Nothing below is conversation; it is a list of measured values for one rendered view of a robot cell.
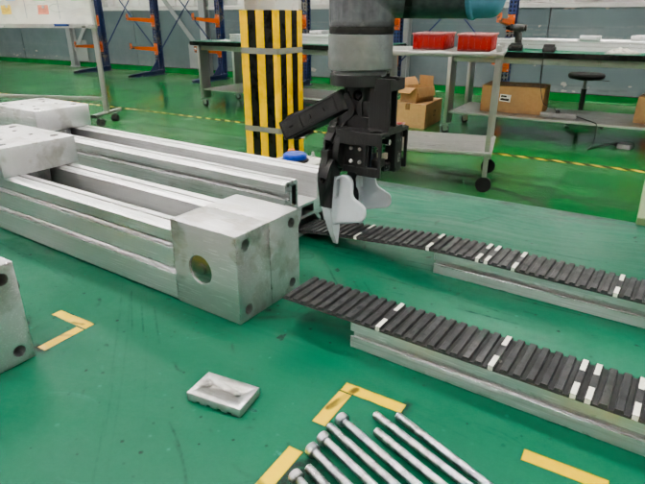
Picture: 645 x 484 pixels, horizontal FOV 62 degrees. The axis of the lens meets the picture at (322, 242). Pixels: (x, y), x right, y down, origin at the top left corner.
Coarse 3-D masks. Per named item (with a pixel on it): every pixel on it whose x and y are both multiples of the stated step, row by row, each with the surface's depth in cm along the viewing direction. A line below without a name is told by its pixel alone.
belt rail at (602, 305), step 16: (448, 256) 63; (448, 272) 63; (464, 272) 62; (480, 272) 62; (496, 272) 60; (512, 272) 59; (496, 288) 61; (512, 288) 60; (528, 288) 58; (544, 288) 58; (560, 288) 56; (576, 288) 56; (560, 304) 57; (576, 304) 56; (592, 304) 55; (608, 304) 55; (624, 304) 53; (640, 304) 52; (624, 320) 54; (640, 320) 53
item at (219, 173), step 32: (96, 128) 104; (96, 160) 92; (128, 160) 89; (160, 160) 82; (192, 160) 80; (224, 160) 85; (256, 160) 81; (288, 160) 80; (224, 192) 76; (256, 192) 74; (288, 192) 71
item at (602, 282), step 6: (600, 270) 57; (594, 276) 57; (600, 276) 56; (606, 276) 57; (612, 276) 56; (594, 282) 55; (600, 282) 55; (606, 282) 55; (612, 282) 55; (588, 288) 54; (594, 288) 54; (600, 288) 54; (606, 288) 54; (606, 294) 53
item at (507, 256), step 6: (504, 252) 62; (510, 252) 62; (516, 252) 62; (498, 258) 60; (504, 258) 60; (510, 258) 60; (492, 264) 59; (498, 264) 59; (504, 264) 59; (510, 264) 59
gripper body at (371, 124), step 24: (360, 96) 64; (384, 96) 61; (336, 120) 66; (360, 120) 64; (384, 120) 62; (336, 144) 65; (360, 144) 63; (384, 144) 64; (360, 168) 65; (384, 168) 65
